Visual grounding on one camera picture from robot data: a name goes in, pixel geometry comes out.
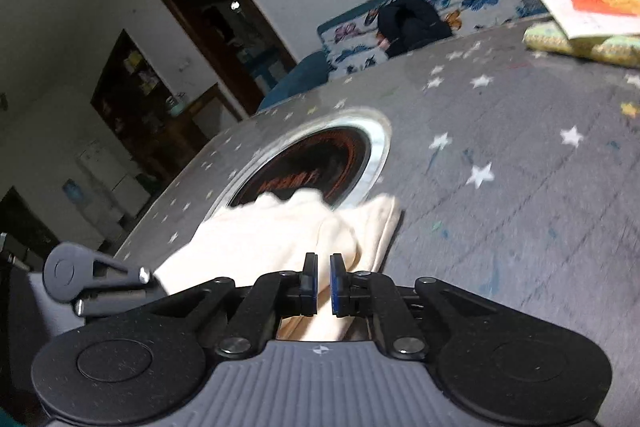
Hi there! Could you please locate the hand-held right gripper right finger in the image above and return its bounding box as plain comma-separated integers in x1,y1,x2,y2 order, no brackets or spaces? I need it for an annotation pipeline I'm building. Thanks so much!
330,254,501,358

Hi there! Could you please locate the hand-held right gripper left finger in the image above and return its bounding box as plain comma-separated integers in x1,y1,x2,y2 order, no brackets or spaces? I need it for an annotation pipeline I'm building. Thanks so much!
150,253,319,360

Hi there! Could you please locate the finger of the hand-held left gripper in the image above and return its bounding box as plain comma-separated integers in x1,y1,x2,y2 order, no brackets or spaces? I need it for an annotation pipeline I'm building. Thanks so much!
74,256,168,316

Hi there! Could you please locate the cream long-sleeve shirt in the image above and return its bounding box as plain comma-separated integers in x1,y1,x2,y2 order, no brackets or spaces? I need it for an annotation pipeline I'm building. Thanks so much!
152,193,403,342

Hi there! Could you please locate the white refrigerator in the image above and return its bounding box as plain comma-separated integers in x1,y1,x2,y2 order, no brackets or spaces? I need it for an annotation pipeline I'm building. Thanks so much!
75,139,151,223

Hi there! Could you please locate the round built-in cooktop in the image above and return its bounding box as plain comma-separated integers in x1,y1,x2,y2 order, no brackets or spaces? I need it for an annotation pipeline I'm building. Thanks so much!
212,107,393,212

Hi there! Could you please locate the dark wooden bookcase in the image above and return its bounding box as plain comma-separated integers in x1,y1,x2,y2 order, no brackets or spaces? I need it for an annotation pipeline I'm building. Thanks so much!
91,29,173,168

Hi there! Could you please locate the dark wooden side table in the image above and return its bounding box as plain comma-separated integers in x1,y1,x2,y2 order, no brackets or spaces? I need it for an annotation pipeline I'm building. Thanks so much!
167,83,241,148

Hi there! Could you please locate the blue sofa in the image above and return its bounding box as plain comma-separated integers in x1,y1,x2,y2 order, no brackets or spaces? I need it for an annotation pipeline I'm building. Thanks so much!
257,0,556,110

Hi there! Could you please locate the grey star-print tablecloth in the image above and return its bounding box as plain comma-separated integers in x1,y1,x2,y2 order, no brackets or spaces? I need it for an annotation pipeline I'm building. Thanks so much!
112,19,640,358

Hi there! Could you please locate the black backpack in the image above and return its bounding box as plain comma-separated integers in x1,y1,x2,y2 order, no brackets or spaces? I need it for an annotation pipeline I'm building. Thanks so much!
377,0,453,58

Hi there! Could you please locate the yellow-green floral cushion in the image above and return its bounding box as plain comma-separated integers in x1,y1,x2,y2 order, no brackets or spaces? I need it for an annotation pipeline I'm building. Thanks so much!
522,22,640,68

